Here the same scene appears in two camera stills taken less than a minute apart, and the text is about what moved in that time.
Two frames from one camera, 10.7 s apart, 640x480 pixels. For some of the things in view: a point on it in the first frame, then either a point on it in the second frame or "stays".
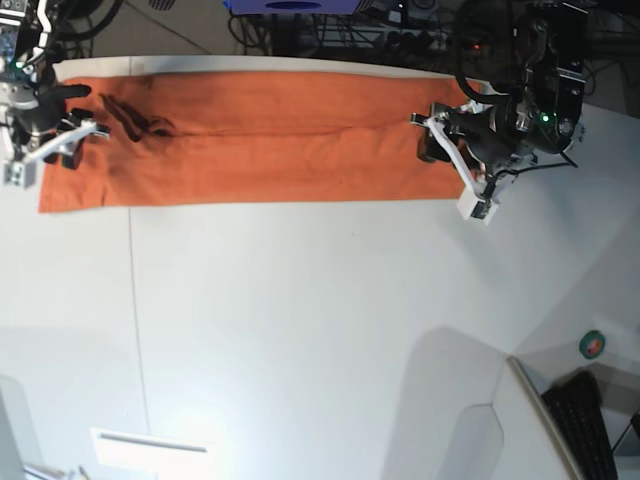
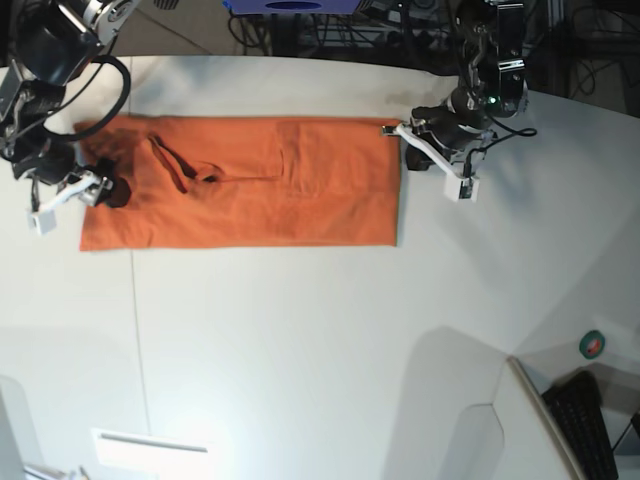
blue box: [292, 7] stays
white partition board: [534, 446] stays
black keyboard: [576, 401] stays
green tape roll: [591, 344] stays
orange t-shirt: [209, 139] -> [243, 182]
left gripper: [34, 120] -> [57, 181]
